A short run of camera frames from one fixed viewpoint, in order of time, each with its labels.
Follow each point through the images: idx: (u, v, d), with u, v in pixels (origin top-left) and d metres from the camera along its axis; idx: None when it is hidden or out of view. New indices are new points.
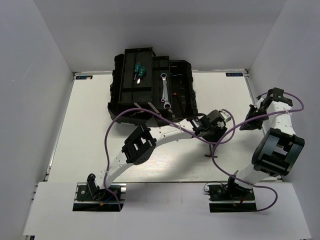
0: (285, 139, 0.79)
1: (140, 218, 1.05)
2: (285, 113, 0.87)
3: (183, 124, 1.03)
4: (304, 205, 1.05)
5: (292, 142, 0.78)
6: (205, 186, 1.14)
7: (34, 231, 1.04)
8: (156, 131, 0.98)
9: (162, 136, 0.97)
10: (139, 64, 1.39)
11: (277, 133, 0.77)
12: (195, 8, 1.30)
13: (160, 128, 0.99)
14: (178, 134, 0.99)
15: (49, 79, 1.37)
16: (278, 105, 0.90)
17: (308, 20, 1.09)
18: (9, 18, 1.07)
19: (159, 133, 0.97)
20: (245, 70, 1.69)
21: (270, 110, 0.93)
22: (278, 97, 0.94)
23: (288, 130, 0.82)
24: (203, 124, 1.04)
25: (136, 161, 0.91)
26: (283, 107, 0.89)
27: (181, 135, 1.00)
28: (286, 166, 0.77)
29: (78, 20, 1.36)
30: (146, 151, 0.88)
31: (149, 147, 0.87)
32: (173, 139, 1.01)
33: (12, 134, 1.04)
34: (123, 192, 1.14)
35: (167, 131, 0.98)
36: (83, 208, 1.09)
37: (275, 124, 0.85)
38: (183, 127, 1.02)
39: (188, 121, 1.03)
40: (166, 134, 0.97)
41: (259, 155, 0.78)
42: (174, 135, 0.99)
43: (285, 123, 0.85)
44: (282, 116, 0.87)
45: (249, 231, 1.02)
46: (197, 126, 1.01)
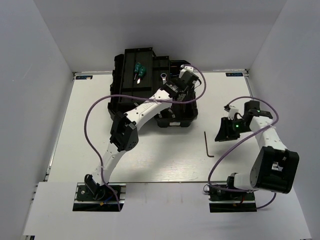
0: (279, 155, 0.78)
1: (141, 217, 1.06)
2: (270, 126, 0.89)
3: (159, 95, 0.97)
4: (305, 205, 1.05)
5: (286, 157, 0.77)
6: (205, 186, 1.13)
7: (34, 231, 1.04)
8: (134, 114, 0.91)
9: (140, 115, 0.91)
10: (139, 64, 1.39)
11: (270, 152, 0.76)
12: (195, 8, 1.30)
13: (136, 109, 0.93)
14: (156, 108, 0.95)
15: (48, 79, 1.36)
16: (260, 120, 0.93)
17: (308, 20, 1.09)
18: (9, 18, 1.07)
19: (137, 114, 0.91)
20: (245, 70, 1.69)
21: (254, 125, 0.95)
22: (257, 111, 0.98)
23: (279, 145, 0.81)
24: (179, 86, 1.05)
25: (127, 147, 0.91)
26: (266, 121, 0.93)
27: (158, 109, 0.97)
28: (286, 183, 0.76)
29: (78, 20, 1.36)
30: (131, 135, 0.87)
31: (132, 130, 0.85)
32: (151, 115, 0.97)
33: (12, 134, 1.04)
34: (123, 192, 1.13)
35: (144, 109, 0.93)
36: (83, 208, 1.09)
37: (264, 141, 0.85)
38: (160, 98, 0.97)
39: (162, 91, 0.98)
40: (144, 113, 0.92)
41: (259, 180, 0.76)
42: (152, 110, 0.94)
43: (273, 138, 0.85)
44: (269, 131, 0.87)
45: (249, 231, 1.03)
46: (173, 92, 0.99)
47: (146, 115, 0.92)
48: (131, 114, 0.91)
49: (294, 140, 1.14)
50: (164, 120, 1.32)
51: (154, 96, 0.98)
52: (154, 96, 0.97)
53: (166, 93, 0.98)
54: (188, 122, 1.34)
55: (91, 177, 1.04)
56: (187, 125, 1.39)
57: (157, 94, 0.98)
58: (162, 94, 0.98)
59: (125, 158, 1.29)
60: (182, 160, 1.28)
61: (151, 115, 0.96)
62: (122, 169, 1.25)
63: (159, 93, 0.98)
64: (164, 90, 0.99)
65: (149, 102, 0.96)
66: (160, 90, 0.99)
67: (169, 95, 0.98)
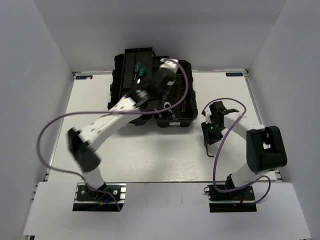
0: (262, 134, 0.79)
1: (140, 218, 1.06)
2: (241, 117, 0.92)
3: (122, 104, 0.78)
4: (305, 205, 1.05)
5: (269, 133, 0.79)
6: (205, 186, 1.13)
7: (34, 231, 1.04)
8: (88, 131, 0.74)
9: (96, 133, 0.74)
10: (139, 63, 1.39)
11: (254, 131, 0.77)
12: (195, 8, 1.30)
13: (92, 125, 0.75)
14: (118, 121, 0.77)
15: (48, 79, 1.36)
16: (231, 116, 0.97)
17: (308, 19, 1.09)
18: (9, 18, 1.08)
19: (92, 131, 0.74)
20: (245, 70, 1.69)
21: (228, 123, 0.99)
22: (224, 111, 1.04)
23: (259, 125, 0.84)
24: (151, 91, 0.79)
25: (88, 168, 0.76)
26: (236, 114, 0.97)
27: (120, 121, 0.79)
28: (281, 155, 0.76)
29: (78, 20, 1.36)
30: (86, 156, 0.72)
31: (87, 150, 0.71)
32: (113, 129, 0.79)
33: (12, 134, 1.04)
34: (123, 192, 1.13)
35: (102, 124, 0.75)
36: (83, 208, 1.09)
37: (244, 128, 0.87)
38: (122, 108, 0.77)
39: (127, 100, 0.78)
40: (102, 128, 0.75)
41: (259, 162, 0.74)
42: (112, 124, 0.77)
43: (250, 122, 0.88)
44: (243, 119, 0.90)
45: (249, 231, 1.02)
46: (140, 100, 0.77)
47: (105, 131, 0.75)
48: (84, 131, 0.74)
49: (294, 140, 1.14)
50: (164, 120, 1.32)
51: (116, 105, 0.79)
52: (115, 106, 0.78)
53: (132, 101, 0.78)
54: (188, 122, 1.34)
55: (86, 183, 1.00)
56: (187, 125, 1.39)
57: (119, 103, 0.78)
58: (127, 102, 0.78)
59: (125, 158, 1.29)
60: (182, 160, 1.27)
61: (112, 129, 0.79)
62: (121, 169, 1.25)
63: (122, 102, 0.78)
64: (129, 98, 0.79)
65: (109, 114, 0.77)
66: (124, 98, 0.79)
67: (135, 104, 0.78)
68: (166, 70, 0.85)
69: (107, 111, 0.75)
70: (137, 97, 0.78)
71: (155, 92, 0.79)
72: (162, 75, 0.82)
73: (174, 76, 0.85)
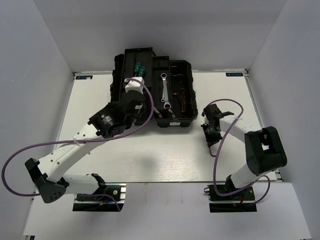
0: (260, 136, 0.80)
1: (141, 218, 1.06)
2: (237, 120, 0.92)
3: (84, 132, 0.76)
4: (305, 205, 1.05)
5: (266, 134, 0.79)
6: (205, 186, 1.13)
7: (34, 231, 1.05)
8: (47, 162, 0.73)
9: (55, 164, 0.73)
10: (139, 64, 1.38)
11: (252, 133, 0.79)
12: (195, 8, 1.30)
13: (52, 155, 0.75)
14: (78, 151, 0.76)
15: (48, 79, 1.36)
16: (227, 119, 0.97)
17: (308, 20, 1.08)
18: (9, 18, 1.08)
19: (51, 162, 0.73)
20: (245, 70, 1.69)
21: (225, 125, 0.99)
22: (220, 115, 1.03)
23: (256, 127, 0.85)
24: (116, 116, 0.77)
25: (52, 198, 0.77)
26: (232, 117, 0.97)
27: (81, 151, 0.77)
28: (280, 155, 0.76)
29: (78, 20, 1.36)
30: (45, 189, 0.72)
31: (44, 184, 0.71)
32: (76, 158, 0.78)
33: (12, 134, 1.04)
34: (123, 192, 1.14)
35: (62, 155, 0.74)
36: (83, 208, 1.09)
37: (241, 131, 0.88)
38: (83, 136, 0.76)
39: (89, 127, 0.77)
40: (61, 160, 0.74)
41: (260, 165, 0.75)
42: (72, 155, 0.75)
43: (247, 124, 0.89)
44: (240, 121, 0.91)
45: (249, 231, 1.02)
46: (103, 126, 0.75)
47: (64, 162, 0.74)
48: (44, 162, 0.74)
49: (294, 141, 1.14)
50: (164, 120, 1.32)
51: (79, 133, 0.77)
52: (77, 134, 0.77)
53: (95, 128, 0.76)
54: (188, 122, 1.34)
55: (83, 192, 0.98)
56: (187, 126, 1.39)
57: (82, 130, 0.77)
58: (90, 129, 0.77)
59: (125, 158, 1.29)
60: (182, 160, 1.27)
61: (74, 159, 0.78)
62: (121, 168, 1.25)
63: (84, 130, 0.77)
64: (92, 125, 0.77)
65: (69, 144, 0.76)
66: (88, 125, 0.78)
67: (97, 131, 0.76)
68: (132, 91, 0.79)
69: (66, 141, 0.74)
70: (100, 123, 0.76)
71: (121, 117, 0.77)
72: (129, 99, 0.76)
73: (142, 96, 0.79)
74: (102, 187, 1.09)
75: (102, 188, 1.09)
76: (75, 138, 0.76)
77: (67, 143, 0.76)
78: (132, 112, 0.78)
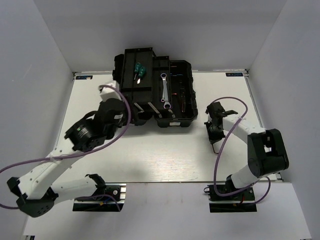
0: (263, 137, 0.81)
1: (141, 218, 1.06)
2: (241, 119, 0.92)
3: (60, 148, 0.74)
4: (305, 205, 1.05)
5: (270, 136, 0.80)
6: (205, 186, 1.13)
7: (34, 231, 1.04)
8: (28, 181, 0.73)
9: (34, 183, 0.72)
10: (139, 63, 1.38)
11: (257, 135, 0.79)
12: (195, 8, 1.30)
13: (31, 174, 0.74)
14: (57, 168, 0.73)
15: (48, 79, 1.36)
16: (230, 118, 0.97)
17: (308, 20, 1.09)
18: (9, 17, 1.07)
19: (30, 181, 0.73)
20: (245, 70, 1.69)
21: (227, 125, 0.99)
22: (223, 113, 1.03)
23: (259, 129, 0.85)
24: (94, 128, 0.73)
25: (38, 213, 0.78)
26: (235, 116, 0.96)
27: (61, 167, 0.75)
28: (283, 159, 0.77)
29: (78, 20, 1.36)
30: (27, 208, 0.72)
31: (24, 204, 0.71)
32: (57, 174, 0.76)
33: (12, 134, 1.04)
34: (123, 192, 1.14)
35: (40, 173, 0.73)
36: (83, 208, 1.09)
37: (244, 132, 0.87)
38: (60, 152, 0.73)
39: (66, 140, 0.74)
40: (39, 178, 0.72)
41: (262, 165, 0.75)
42: (51, 172, 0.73)
43: (251, 125, 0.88)
44: (243, 122, 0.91)
45: (250, 231, 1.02)
46: (80, 139, 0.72)
47: (43, 180, 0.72)
48: (24, 181, 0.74)
49: (295, 140, 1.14)
50: (164, 120, 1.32)
51: (56, 149, 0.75)
52: (54, 150, 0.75)
53: (71, 142, 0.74)
54: (188, 122, 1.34)
55: (81, 195, 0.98)
56: (187, 126, 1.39)
57: (59, 146, 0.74)
58: (66, 144, 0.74)
59: (125, 158, 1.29)
60: (182, 160, 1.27)
61: (55, 175, 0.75)
62: (121, 168, 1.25)
63: (61, 145, 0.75)
64: (69, 138, 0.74)
65: (47, 161, 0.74)
66: (64, 139, 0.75)
67: (74, 145, 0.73)
68: (110, 100, 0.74)
69: (42, 159, 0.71)
70: (77, 136, 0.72)
71: (99, 128, 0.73)
72: (107, 109, 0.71)
73: (121, 105, 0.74)
74: (101, 187, 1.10)
75: (102, 188, 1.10)
76: (52, 154, 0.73)
77: (44, 160, 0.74)
78: (112, 122, 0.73)
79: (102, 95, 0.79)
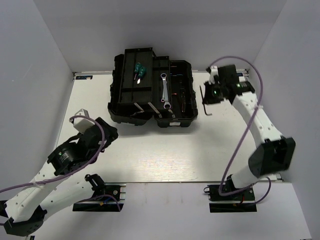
0: (274, 143, 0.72)
1: (141, 218, 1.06)
2: (257, 109, 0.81)
3: (43, 173, 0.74)
4: (305, 205, 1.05)
5: (282, 144, 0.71)
6: (206, 186, 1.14)
7: (35, 231, 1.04)
8: (13, 205, 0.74)
9: (19, 207, 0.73)
10: (139, 64, 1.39)
11: (270, 149, 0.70)
12: (195, 8, 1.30)
13: (16, 197, 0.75)
14: (41, 193, 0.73)
15: (48, 79, 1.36)
16: (246, 99, 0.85)
17: (308, 20, 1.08)
18: (8, 17, 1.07)
19: (16, 205, 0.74)
20: (245, 70, 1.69)
21: (239, 106, 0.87)
22: (237, 86, 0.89)
23: (274, 133, 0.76)
24: (76, 152, 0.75)
25: (26, 231, 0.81)
26: (251, 101, 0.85)
27: (45, 191, 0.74)
28: (285, 165, 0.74)
29: (78, 20, 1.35)
30: (14, 229, 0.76)
31: (11, 227, 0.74)
32: (42, 197, 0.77)
33: (11, 134, 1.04)
34: (123, 192, 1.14)
35: (24, 198, 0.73)
36: (83, 208, 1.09)
37: (258, 131, 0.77)
38: (43, 178, 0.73)
39: (49, 165, 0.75)
40: (24, 203, 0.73)
41: (262, 170, 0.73)
42: (34, 198, 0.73)
43: (267, 124, 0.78)
44: (259, 116, 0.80)
45: (250, 232, 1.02)
46: (63, 162, 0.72)
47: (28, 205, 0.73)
48: (11, 204, 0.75)
49: (295, 141, 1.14)
50: (164, 120, 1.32)
51: (39, 173, 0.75)
52: (38, 175, 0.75)
53: (53, 167, 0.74)
54: (188, 122, 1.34)
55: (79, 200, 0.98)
56: (187, 126, 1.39)
57: (42, 171, 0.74)
58: (48, 169, 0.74)
59: (125, 158, 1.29)
60: (182, 160, 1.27)
61: (40, 198, 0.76)
62: (121, 168, 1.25)
63: (44, 170, 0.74)
64: (51, 164, 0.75)
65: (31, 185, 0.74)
66: (47, 164, 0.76)
67: (56, 170, 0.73)
68: (94, 127, 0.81)
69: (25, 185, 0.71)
70: (59, 160, 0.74)
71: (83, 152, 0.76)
72: (92, 135, 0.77)
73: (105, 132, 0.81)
74: (101, 187, 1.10)
75: (103, 189, 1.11)
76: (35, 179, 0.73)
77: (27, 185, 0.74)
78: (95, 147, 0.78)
79: (75, 125, 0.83)
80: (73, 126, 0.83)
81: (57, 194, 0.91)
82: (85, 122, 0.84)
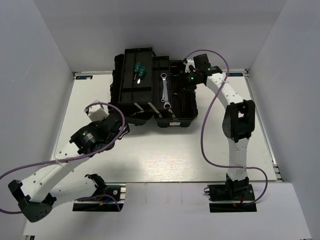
0: (239, 106, 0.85)
1: (141, 218, 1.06)
2: (224, 83, 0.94)
3: (65, 151, 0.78)
4: (305, 205, 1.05)
5: (245, 106, 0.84)
6: (205, 186, 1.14)
7: (35, 231, 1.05)
8: (31, 183, 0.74)
9: (38, 185, 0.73)
10: (139, 64, 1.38)
11: (234, 108, 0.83)
12: (195, 8, 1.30)
13: (34, 176, 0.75)
14: (62, 170, 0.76)
15: (48, 79, 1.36)
16: (214, 78, 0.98)
17: (308, 20, 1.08)
18: (8, 17, 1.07)
19: (34, 182, 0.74)
20: (245, 70, 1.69)
21: (210, 85, 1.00)
22: (208, 70, 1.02)
23: (238, 98, 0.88)
24: (98, 134, 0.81)
25: (36, 217, 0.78)
26: (220, 78, 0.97)
27: (66, 170, 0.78)
28: (250, 125, 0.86)
29: (78, 20, 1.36)
30: (28, 211, 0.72)
31: (27, 206, 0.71)
32: (60, 178, 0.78)
33: (11, 135, 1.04)
34: (123, 192, 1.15)
35: (44, 175, 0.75)
36: (83, 208, 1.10)
37: (225, 99, 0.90)
38: (65, 156, 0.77)
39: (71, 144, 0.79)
40: (44, 180, 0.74)
41: (232, 130, 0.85)
42: (56, 174, 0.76)
43: (232, 93, 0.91)
44: (226, 88, 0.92)
45: (249, 232, 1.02)
46: (86, 142, 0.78)
47: (48, 182, 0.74)
48: (27, 183, 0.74)
49: (295, 141, 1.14)
50: (164, 120, 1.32)
51: (60, 152, 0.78)
52: (59, 154, 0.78)
53: (76, 146, 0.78)
54: (188, 121, 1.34)
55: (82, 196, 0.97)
56: (187, 125, 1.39)
57: (63, 149, 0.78)
58: (71, 148, 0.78)
59: (125, 158, 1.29)
60: (182, 160, 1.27)
61: (59, 178, 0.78)
62: (121, 169, 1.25)
63: (66, 149, 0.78)
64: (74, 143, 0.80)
65: (51, 164, 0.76)
66: (70, 143, 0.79)
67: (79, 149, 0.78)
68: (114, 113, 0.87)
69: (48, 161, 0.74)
70: (82, 140, 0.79)
71: (104, 135, 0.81)
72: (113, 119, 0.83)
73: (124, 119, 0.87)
74: (102, 187, 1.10)
75: (103, 187, 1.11)
76: (57, 157, 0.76)
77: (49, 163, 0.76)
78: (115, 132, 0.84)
79: (90, 114, 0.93)
80: (88, 116, 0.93)
81: (65, 185, 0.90)
82: (99, 113, 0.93)
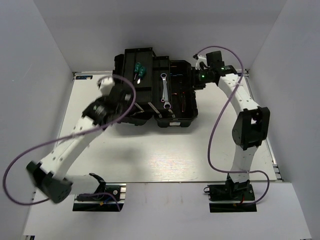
0: (252, 113, 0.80)
1: (141, 218, 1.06)
2: (238, 86, 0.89)
3: (80, 126, 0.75)
4: (305, 205, 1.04)
5: (259, 113, 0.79)
6: (206, 186, 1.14)
7: (34, 231, 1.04)
8: (52, 160, 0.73)
9: (59, 160, 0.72)
10: (139, 64, 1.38)
11: (247, 115, 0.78)
12: (195, 8, 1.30)
13: (53, 154, 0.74)
14: (80, 144, 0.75)
15: (48, 79, 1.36)
16: (228, 79, 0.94)
17: (308, 20, 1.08)
18: (9, 18, 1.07)
19: (55, 159, 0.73)
20: (245, 70, 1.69)
21: (223, 86, 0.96)
22: (222, 69, 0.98)
23: (252, 104, 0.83)
24: (108, 105, 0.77)
25: (58, 196, 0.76)
26: (233, 79, 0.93)
27: (83, 144, 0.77)
28: (263, 134, 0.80)
29: (78, 20, 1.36)
30: (52, 187, 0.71)
31: (51, 182, 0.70)
32: (77, 153, 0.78)
33: (11, 135, 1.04)
34: (123, 192, 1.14)
35: (63, 149, 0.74)
36: (83, 208, 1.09)
37: (238, 103, 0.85)
38: (81, 129, 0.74)
39: (84, 119, 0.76)
40: (64, 154, 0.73)
41: (242, 138, 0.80)
42: (75, 148, 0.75)
43: (246, 98, 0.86)
44: (240, 91, 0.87)
45: (250, 232, 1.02)
46: (99, 115, 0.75)
47: (68, 156, 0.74)
48: (46, 161, 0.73)
49: (295, 141, 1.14)
50: (164, 120, 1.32)
51: (75, 128, 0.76)
52: (74, 129, 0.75)
53: (89, 120, 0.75)
54: (188, 121, 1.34)
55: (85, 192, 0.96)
56: (187, 125, 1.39)
57: (78, 124, 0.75)
58: (85, 122, 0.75)
59: (125, 158, 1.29)
60: (182, 160, 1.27)
61: (77, 153, 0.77)
62: (121, 168, 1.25)
63: (80, 123, 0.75)
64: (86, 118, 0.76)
65: (68, 140, 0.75)
66: (82, 118, 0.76)
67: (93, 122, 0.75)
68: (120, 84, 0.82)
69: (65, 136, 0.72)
70: (94, 114, 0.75)
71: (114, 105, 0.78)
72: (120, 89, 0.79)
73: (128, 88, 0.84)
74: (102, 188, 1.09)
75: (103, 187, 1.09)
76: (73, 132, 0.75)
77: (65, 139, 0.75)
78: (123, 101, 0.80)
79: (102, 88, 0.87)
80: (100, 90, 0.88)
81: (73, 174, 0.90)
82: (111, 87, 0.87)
